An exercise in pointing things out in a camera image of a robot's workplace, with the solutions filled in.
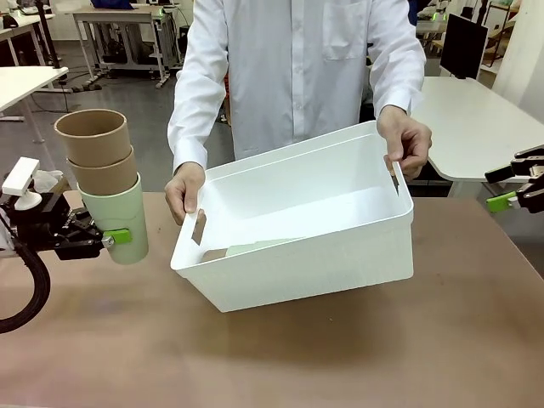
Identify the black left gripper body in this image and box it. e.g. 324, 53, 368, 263
6, 192, 71, 252

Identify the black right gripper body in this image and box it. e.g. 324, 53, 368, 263
525, 144, 544, 214

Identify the white plastic basket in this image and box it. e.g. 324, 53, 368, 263
169, 120, 416, 315

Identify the person's left forearm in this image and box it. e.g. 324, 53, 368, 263
368, 37, 428, 125

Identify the person's right forearm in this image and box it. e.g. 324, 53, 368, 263
167, 59, 233, 176

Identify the person's left hand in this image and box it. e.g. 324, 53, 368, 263
376, 105, 434, 182

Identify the person's right hand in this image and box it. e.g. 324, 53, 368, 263
164, 162, 208, 226

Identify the white crumpled cloth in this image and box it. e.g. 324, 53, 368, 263
31, 169, 65, 191

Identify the large white table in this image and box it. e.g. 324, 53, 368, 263
409, 75, 544, 199

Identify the black monitor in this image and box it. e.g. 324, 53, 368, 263
439, 12, 490, 82

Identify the small white table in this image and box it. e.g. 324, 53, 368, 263
0, 65, 70, 116

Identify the black stand pole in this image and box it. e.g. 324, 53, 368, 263
32, 0, 61, 70

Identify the grey metal workbench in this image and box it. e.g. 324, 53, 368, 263
71, 3, 184, 90

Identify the black stool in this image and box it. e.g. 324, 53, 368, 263
178, 25, 197, 57

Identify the person in white shirt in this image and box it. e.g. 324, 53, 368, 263
167, 0, 428, 175

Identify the black left cable sleeve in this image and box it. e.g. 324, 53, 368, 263
0, 245, 52, 334

